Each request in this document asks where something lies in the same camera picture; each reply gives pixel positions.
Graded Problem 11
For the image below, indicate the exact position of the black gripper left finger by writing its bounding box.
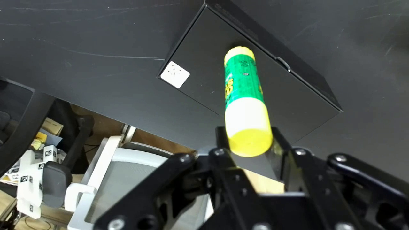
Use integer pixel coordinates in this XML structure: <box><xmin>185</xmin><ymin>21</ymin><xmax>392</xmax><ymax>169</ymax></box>
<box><xmin>93</xmin><ymin>125</ymin><xmax>273</xmax><ymax>230</ymax></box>

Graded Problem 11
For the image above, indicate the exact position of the green yellow glue stick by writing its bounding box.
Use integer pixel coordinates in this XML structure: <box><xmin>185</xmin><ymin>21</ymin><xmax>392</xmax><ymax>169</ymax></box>
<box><xmin>223</xmin><ymin>45</ymin><xmax>273</xmax><ymax>157</ymax></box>

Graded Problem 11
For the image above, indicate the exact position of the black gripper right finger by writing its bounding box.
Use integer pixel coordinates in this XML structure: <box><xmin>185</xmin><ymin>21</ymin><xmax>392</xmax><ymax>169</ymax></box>
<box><xmin>272</xmin><ymin>127</ymin><xmax>409</xmax><ymax>230</ymax></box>

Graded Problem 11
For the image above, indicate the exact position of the black rectangular box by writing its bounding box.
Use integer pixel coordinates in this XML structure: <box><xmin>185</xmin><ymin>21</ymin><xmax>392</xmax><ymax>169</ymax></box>
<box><xmin>159</xmin><ymin>0</ymin><xmax>342</xmax><ymax>148</ymax></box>

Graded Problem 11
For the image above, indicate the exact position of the white office chair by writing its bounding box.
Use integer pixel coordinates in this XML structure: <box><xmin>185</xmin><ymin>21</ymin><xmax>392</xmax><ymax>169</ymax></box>
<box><xmin>63</xmin><ymin>134</ymin><xmax>214</xmax><ymax>230</ymax></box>

